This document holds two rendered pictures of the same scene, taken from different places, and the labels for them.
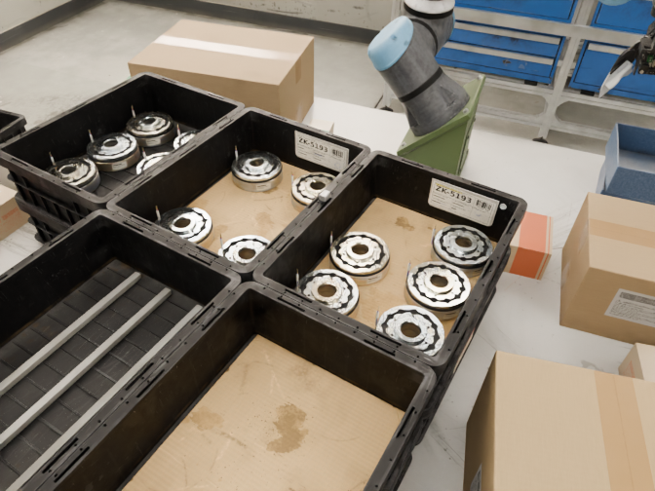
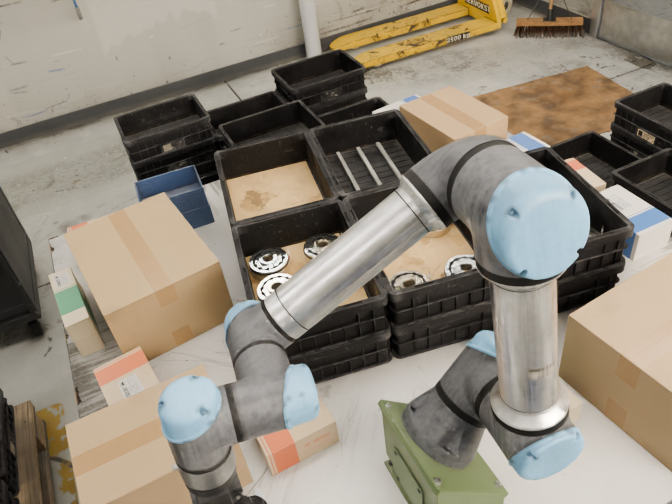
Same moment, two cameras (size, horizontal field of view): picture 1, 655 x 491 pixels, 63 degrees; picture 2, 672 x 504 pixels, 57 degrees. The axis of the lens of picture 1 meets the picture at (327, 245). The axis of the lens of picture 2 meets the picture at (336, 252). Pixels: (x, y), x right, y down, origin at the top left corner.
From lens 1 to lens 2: 1.77 m
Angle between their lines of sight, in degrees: 89
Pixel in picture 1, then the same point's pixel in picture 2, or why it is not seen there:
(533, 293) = not seen: hidden behind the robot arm
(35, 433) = (358, 163)
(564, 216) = not seen: outside the picture
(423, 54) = (458, 367)
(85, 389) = (364, 175)
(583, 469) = (162, 249)
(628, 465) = (146, 261)
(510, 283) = not seen: hidden behind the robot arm
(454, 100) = (411, 410)
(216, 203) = (453, 248)
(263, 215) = (419, 262)
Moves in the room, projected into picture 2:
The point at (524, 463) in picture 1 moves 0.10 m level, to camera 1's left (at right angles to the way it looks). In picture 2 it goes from (184, 237) to (214, 218)
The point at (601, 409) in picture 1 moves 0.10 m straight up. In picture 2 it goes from (163, 271) to (150, 240)
